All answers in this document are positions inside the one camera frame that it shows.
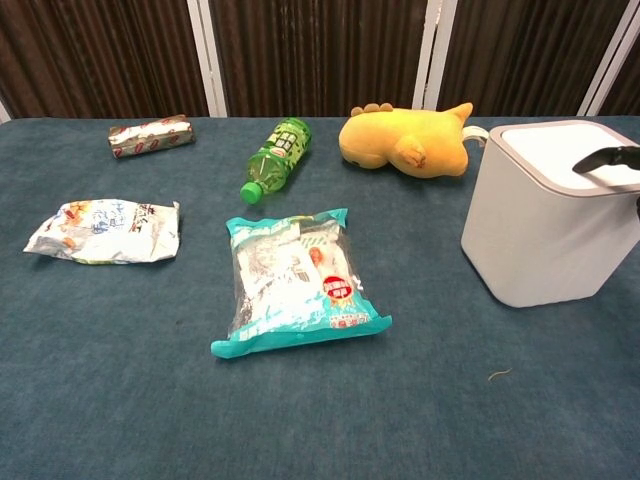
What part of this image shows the teal clear noodle package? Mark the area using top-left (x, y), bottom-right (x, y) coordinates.
top-left (210, 208), bottom-right (393, 359)

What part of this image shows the brown silver snack wrapper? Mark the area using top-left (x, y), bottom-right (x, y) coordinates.
top-left (107, 114), bottom-right (196, 160)

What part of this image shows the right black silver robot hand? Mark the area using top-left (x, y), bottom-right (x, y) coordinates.
top-left (572, 143), bottom-right (640, 221)

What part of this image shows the blue felt table mat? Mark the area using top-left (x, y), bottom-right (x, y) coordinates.
top-left (0, 115), bottom-right (640, 480)

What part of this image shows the white trash bin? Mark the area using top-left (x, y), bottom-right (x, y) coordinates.
top-left (459, 118), bottom-right (640, 309)

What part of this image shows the green plastic tea bottle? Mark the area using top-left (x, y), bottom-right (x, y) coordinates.
top-left (239, 116), bottom-right (313, 205)

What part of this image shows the brown corrugated partition panel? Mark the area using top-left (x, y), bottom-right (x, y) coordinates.
top-left (208, 0), bottom-right (442, 119)
top-left (437, 0), bottom-right (629, 119)
top-left (597, 34), bottom-right (640, 118)
top-left (0, 0), bottom-right (210, 120)

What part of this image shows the crumpled white snack bag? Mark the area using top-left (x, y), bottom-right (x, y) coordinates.
top-left (23, 198), bottom-right (181, 266)

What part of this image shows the yellow plush dinosaur toy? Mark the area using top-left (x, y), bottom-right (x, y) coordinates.
top-left (338, 102), bottom-right (489, 180)

